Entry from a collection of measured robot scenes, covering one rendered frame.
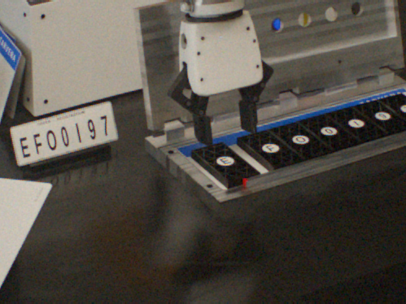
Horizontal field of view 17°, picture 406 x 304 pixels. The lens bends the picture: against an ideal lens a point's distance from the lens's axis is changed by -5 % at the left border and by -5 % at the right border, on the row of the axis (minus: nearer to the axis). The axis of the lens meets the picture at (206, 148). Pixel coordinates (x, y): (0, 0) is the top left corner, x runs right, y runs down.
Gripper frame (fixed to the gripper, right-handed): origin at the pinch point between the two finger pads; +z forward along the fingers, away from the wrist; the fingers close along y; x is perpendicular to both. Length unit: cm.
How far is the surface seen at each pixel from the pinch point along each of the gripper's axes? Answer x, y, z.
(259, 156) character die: 0.1, 4.5, 5.5
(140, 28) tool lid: 11.7, -5.2, -12.7
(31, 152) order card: 17.2, -21.7, 2.4
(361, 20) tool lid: 12.6, 32.1, -6.5
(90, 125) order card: 17.6, -11.8, 1.0
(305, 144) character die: -0.2, 11.8, 5.5
